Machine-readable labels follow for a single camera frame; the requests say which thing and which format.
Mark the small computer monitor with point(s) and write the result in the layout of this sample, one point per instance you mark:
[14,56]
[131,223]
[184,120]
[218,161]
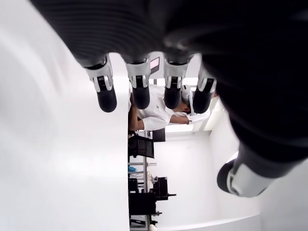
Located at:
[154,63]

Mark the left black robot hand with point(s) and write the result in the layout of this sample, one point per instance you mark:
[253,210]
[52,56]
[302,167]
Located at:
[240,48]

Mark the metal frame rack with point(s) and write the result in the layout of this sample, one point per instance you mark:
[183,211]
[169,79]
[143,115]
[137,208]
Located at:
[145,168]

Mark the black folding chair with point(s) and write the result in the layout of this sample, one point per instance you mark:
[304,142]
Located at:
[144,146]

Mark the black equipment cart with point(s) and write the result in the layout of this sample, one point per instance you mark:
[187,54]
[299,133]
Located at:
[142,202]

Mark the white VR headset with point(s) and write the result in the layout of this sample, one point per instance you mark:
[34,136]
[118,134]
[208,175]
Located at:
[186,95]

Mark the person in white shirt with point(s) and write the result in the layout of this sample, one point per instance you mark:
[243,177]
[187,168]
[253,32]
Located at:
[156,115]

